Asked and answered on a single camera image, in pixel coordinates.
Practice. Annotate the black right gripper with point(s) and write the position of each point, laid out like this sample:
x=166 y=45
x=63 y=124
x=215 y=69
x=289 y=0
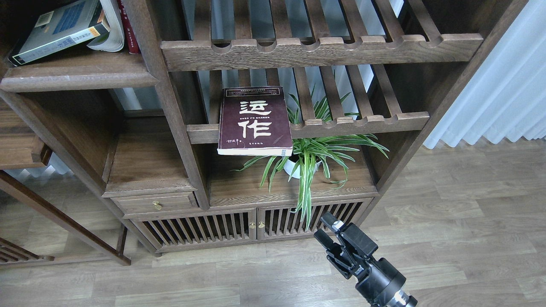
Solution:
x=377 y=280

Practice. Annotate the dark red book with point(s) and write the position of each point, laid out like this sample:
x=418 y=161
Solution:
x=254 y=122

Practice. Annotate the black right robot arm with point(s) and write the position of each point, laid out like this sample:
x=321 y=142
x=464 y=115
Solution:
x=380 y=283

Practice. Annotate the white plant pot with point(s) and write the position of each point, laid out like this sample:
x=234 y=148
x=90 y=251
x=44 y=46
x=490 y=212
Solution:
x=292 y=167

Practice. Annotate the green spider plant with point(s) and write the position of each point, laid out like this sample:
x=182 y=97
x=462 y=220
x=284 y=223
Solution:
x=310 y=151

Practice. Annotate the dark wooden bookshelf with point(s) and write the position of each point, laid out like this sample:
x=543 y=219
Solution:
x=142 y=128

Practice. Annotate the brass drawer knob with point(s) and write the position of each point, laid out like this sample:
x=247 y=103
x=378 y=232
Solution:
x=157 y=205

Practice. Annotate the white curtain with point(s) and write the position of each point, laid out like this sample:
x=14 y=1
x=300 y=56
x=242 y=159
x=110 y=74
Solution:
x=506 y=98

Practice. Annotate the red spine upright book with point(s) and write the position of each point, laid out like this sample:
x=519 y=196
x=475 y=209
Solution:
x=132 y=43

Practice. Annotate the cream paged upright book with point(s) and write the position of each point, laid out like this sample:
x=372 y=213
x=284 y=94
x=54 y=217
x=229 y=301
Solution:
x=114 y=41

